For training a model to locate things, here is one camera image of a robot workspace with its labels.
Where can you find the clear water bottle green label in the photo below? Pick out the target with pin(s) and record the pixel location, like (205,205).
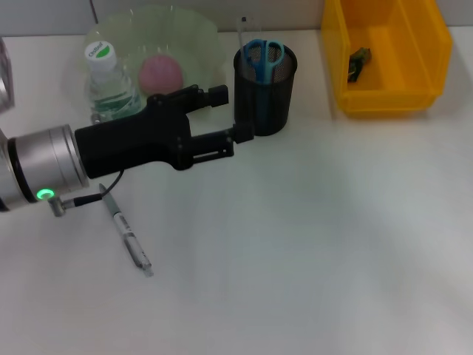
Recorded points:
(107,92)

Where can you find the grey pen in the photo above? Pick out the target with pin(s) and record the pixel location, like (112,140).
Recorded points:
(125,229)

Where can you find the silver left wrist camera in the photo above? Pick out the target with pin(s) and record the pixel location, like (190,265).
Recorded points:
(4,77)

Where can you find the black mesh pen holder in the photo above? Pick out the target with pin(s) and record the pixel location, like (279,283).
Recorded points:
(273,100)

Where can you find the green plastic wrapper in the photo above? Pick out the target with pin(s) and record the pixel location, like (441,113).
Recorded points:
(360,55)

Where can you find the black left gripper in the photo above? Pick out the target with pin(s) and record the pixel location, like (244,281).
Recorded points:
(133,144)

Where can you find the pink peach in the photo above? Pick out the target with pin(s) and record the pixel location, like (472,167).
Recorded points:
(160,75)

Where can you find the blue scissors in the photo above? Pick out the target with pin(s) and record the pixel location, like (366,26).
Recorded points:
(263,59)

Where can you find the yellow plastic bin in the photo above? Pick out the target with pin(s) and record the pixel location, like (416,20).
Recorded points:
(388,55)

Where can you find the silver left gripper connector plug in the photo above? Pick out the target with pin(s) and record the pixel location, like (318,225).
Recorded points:
(97,118)

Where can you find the clear plastic ruler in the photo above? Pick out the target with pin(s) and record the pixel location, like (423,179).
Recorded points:
(247,29)

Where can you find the green translucent fruit bowl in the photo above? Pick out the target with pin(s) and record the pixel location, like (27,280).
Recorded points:
(177,33)

